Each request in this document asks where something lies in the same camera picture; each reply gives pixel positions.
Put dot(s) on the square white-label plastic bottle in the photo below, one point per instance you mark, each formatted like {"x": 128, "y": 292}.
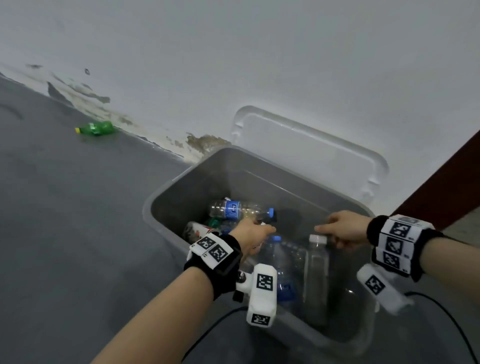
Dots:
{"x": 317, "y": 277}

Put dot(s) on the blue-capped blue-label plastic bottle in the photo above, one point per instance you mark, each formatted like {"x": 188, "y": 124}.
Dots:
{"x": 232, "y": 209}

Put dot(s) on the grey plastic storage bin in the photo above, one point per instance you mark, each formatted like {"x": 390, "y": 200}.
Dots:
{"x": 225, "y": 176}

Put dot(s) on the pile of assorted plastic bottles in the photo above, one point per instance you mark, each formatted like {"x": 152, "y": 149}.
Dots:
{"x": 283, "y": 270}

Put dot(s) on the person's right hand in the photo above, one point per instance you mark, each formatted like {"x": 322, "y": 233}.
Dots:
{"x": 348, "y": 228}

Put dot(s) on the brown wooden door frame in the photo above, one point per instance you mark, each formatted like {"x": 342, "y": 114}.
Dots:
{"x": 450, "y": 187}

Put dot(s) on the person's left forearm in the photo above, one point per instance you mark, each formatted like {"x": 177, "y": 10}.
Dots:
{"x": 157, "y": 322}

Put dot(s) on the white translucent bin lid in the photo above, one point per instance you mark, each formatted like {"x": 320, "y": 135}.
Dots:
{"x": 307, "y": 150}

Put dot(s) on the green yellow-capped plastic bottle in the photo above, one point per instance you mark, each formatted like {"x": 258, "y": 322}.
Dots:
{"x": 97, "y": 128}

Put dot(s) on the person's left hand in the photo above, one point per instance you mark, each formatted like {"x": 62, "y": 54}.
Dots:
{"x": 249, "y": 234}

